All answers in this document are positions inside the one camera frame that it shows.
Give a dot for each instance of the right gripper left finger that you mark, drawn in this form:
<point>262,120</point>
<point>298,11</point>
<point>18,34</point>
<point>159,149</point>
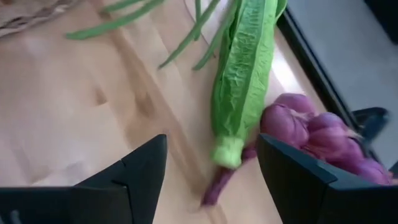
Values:
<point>109,199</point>

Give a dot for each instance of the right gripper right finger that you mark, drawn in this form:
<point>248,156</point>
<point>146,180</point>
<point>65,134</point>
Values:
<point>311,196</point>

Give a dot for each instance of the green leafy vegetable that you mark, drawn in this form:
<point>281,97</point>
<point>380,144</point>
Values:
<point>245,77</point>

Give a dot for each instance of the green long beans bunch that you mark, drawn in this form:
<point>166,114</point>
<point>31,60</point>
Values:
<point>118,21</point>

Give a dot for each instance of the woven straw basket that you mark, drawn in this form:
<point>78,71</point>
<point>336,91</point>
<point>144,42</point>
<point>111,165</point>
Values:
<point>18,18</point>

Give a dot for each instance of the black frame clamp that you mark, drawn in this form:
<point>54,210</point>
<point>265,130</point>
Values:
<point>371,121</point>

